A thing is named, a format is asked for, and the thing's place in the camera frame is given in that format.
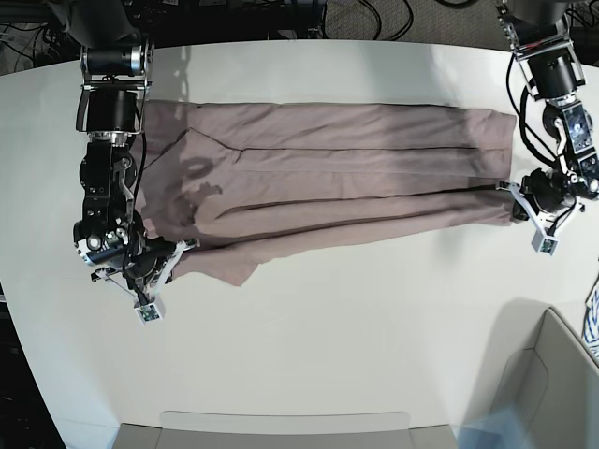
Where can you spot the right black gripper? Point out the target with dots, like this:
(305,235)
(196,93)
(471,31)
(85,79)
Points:
(95,250)

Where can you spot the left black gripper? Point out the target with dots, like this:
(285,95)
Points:
(546,193)

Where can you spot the mauve pink T-shirt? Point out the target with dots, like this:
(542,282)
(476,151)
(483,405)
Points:
(255,182)

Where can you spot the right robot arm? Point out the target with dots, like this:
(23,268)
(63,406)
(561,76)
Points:
(115,62)

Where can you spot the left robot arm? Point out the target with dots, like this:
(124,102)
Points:
(539,38)

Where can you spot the blue white striped cloth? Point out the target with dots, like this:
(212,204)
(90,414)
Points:
(590,330)

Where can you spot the grey box at right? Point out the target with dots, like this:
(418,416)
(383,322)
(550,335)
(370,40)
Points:
(554,387)

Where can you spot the grey tray at bottom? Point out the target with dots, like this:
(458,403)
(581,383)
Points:
(217,430)

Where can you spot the translucent blue object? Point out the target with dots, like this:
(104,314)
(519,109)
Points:
(502,429)

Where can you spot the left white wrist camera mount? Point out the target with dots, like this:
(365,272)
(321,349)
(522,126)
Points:
(546,238)

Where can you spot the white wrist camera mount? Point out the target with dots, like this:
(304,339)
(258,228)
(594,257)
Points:
(143,273)
(546,238)

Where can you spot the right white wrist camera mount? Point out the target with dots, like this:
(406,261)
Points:
(143,273)

